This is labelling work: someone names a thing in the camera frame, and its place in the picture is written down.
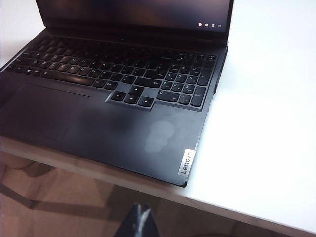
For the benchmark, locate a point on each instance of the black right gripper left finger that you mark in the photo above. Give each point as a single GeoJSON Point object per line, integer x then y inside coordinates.
{"type": "Point", "coordinates": [132, 224]}

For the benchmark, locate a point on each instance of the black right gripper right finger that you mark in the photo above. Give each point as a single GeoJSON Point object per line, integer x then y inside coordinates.
{"type": "Point", "coordinates": [150, 224]}

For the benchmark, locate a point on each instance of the black Lenovo gaming laptop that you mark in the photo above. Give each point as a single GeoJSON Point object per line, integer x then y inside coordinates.
{"type": "Point", "coordinates": [123, 123]}

